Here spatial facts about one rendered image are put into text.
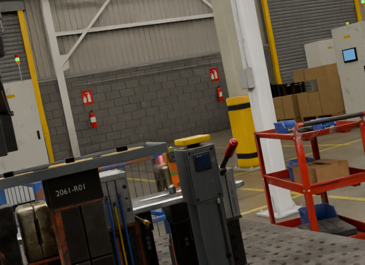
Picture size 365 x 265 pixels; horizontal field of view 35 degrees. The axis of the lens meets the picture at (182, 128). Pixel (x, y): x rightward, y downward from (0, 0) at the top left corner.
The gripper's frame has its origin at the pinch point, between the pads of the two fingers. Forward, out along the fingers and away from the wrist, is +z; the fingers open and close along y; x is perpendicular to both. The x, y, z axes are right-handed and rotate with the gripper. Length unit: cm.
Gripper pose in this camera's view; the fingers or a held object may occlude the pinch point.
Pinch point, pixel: (3, 148)
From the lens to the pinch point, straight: 110.0
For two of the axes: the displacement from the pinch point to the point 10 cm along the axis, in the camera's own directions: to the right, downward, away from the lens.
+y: -1.5, -0.2, 9.9
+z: 1.9, 9.8, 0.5
